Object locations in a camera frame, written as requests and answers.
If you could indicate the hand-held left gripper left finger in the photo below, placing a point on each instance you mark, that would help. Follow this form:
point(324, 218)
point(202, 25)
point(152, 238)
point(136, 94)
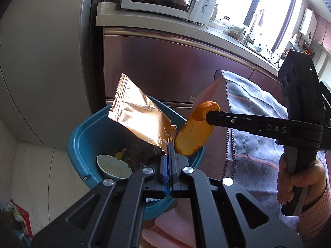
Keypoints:
point(166, 175)

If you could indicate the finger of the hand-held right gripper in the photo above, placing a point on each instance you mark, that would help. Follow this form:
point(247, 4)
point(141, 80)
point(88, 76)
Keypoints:
point(232, 121)

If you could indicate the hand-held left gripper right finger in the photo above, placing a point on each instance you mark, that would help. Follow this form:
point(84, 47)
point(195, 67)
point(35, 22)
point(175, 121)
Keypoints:
point(175, 180)

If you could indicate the orange peel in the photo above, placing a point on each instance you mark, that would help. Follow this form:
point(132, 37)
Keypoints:
point(192, 134)

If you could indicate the white blue-dotted paper cup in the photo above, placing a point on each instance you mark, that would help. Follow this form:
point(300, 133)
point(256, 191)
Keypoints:
point(113, 168)

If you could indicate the blue plastic bin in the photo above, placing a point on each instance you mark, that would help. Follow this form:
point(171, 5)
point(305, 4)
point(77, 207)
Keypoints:
point(88, 134)

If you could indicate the person's right forearm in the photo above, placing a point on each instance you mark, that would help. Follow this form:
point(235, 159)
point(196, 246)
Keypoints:
point(320, 211)

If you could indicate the person's right hand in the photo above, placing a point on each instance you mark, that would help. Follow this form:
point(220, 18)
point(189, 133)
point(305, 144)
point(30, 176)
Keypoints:
point(318, 180)

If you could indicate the grey fringed cloth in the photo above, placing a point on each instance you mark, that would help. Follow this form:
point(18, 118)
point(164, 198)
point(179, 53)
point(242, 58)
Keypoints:
point(253, 95)

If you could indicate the pink table cover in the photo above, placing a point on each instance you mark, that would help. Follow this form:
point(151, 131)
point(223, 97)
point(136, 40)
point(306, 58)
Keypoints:
point(209, 93)

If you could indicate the person's pink clothing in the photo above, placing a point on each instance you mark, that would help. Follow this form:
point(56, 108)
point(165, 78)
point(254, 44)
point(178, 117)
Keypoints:
point(163, 227)

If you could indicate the white water heater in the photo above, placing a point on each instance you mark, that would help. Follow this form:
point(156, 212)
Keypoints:
point(308, 23)

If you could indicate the metal kitchen faucet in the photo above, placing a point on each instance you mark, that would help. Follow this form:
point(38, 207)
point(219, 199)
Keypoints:
point(254, 25)

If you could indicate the purple base cabinets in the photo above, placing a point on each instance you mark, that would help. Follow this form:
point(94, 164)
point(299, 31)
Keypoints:
point(160, 67)

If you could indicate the kitchen window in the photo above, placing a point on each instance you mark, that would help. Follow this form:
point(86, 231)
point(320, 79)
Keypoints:
point(238, 0)

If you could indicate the white microwave oven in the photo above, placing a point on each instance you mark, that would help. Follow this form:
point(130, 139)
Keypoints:
point(201, 2)

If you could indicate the red bag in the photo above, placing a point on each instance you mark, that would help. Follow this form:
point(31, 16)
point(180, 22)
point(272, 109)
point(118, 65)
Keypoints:
point(22, 217)

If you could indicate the grey refrigerator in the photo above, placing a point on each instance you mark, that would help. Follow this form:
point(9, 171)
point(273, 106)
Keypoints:
point(46, 56)

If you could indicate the pink wall cabinet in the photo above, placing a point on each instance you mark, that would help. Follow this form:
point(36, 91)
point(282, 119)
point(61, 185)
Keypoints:
point(324, 31)

